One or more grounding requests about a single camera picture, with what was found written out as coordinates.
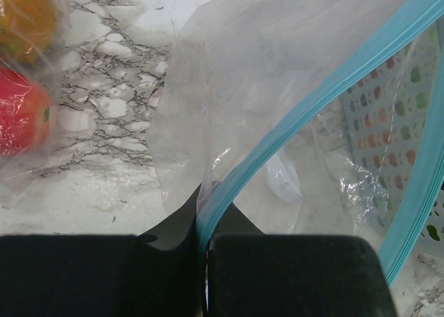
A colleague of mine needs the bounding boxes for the orange toy pineapple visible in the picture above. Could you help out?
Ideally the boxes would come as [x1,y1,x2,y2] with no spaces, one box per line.
[1,0,58,65]

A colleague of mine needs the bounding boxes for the red toy apple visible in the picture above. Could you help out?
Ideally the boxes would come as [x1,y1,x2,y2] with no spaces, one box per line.
[1,67,52,157]

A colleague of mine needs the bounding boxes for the light blue plastic basket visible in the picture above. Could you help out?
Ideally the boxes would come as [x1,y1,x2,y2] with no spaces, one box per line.
[339,20,443,237]

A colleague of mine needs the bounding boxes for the clear zip top bag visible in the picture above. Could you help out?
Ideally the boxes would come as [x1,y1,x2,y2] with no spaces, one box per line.
[1,0,70,190]

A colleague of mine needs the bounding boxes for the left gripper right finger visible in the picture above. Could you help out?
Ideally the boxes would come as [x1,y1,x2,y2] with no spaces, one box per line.
[206,205,397,316]

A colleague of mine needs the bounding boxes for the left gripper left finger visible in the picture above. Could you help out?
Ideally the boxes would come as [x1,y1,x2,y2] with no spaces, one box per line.
[1,194,198,316]

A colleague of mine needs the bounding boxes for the blue plastic strip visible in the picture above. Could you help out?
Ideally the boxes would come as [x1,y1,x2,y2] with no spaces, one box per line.
[145,0,444,286]

